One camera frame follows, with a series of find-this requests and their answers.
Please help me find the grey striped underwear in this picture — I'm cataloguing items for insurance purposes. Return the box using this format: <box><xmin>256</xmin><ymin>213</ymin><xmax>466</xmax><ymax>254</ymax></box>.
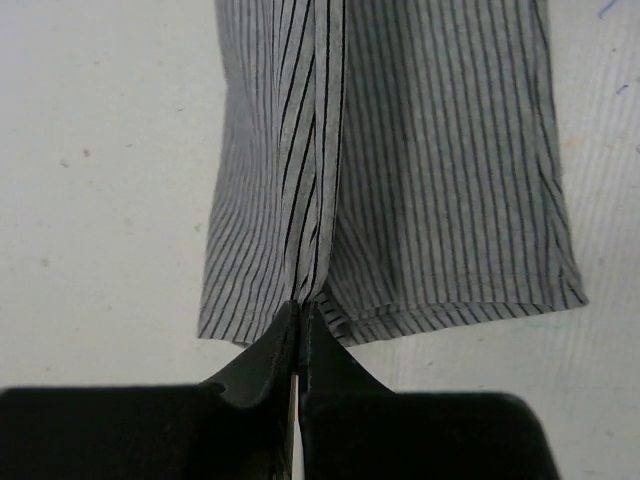
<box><xmin>197</xmin><ymin>1</ymin><xmax>588</xmax><ymax>346</ymax></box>

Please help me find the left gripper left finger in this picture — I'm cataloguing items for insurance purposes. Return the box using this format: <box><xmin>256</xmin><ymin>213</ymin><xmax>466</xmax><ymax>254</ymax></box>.
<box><xmin>1</xmin><ymin>302</ymin><xmax>299</xmax><ymax>479</ymax></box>

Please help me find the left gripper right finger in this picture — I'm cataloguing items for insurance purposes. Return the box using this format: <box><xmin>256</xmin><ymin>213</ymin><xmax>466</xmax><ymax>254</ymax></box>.
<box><xmin>298</xmin><ymin>304</ymin><xmax>560</xmax><ymax>480</ymax></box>

